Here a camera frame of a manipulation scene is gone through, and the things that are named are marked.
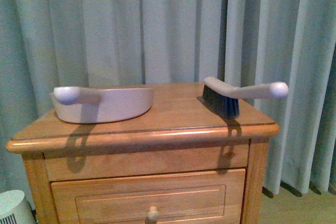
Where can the beige hand brush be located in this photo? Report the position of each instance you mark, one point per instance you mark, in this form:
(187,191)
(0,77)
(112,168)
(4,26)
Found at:
(224,98)

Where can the beige plastic dustpan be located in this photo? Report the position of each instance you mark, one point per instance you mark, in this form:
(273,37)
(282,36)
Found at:
(91,106)

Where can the wooden nightstand cabinet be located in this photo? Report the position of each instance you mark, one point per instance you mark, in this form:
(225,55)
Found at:
(179,134)

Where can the wooden drawer with knob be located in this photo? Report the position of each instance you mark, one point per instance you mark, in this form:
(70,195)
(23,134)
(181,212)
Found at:
(199,197)

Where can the light green curtain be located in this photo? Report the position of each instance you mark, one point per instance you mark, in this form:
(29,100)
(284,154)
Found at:
(51,43)

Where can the white cylindrical appliance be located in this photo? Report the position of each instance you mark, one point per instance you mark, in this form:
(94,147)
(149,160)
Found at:
(15,208)

